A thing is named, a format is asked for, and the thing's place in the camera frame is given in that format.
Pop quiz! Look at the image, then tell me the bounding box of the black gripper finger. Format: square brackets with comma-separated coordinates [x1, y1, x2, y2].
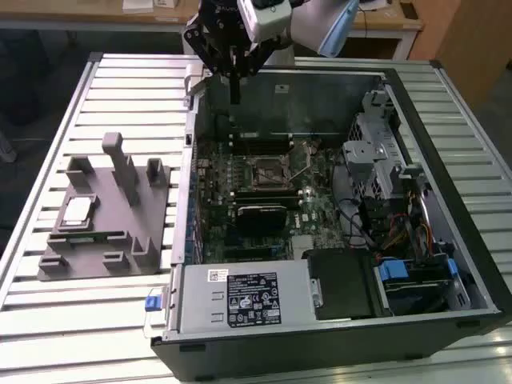
[235, 36, 278, 106]
[183, 23, 238, 106]

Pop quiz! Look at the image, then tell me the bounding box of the thin wire locking lever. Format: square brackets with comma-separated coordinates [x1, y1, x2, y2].
[290, 158, 318, 181]

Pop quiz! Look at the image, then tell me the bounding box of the silver square CPU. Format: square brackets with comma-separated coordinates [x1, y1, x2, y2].
[63, 198, 96, 225]

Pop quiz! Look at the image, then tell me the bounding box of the black RAM slot bank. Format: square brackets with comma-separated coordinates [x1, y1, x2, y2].
[230, 134, 295, 156]
[234, 190, 302, 210]

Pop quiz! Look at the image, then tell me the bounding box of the wooden desk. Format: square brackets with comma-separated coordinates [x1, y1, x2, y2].
[0, 0, 425, 61]

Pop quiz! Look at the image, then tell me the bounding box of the metal drive cage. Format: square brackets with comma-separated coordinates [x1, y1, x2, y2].
[342, 111, 405, 201]

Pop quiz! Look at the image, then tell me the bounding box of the green motherboard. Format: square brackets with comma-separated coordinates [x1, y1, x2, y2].
[191, 135, 349, 265]

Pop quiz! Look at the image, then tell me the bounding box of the black graphics card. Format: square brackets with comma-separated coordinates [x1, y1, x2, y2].
[235, 203, 289, 237]

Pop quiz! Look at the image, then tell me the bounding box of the silver chipset heatsink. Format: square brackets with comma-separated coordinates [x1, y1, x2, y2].
[291, 235, 316, 261]

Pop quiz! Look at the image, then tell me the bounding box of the grey parts rack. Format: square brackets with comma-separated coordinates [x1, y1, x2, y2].
[36, 131, 173, 281]

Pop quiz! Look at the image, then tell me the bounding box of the wooden cabinet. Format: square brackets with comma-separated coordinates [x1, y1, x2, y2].
[407, 0, 512, 117]

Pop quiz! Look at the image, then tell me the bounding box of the green RAM stick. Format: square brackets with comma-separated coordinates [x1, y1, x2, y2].
[66, 231, 111, 244]

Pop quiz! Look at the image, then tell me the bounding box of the black drive box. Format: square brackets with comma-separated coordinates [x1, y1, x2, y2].
[306, 250, 385, 321]

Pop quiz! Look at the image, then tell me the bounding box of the grey power supply unit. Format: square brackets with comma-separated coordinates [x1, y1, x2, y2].
[178, 262, 323, 335]

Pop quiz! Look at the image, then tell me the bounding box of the hard disk in blue carrier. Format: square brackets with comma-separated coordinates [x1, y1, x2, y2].
[374, 258, 459, 317]

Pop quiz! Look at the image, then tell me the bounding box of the open black PC case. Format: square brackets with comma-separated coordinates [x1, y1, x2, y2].
[150, 59, 512, 383]

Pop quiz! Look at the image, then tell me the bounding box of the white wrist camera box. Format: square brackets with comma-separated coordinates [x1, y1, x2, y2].
[236, 0, 295, 43]

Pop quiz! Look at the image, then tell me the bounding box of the coloured wire bundle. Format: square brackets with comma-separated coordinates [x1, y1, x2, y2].
[375, 190, 437, 261]

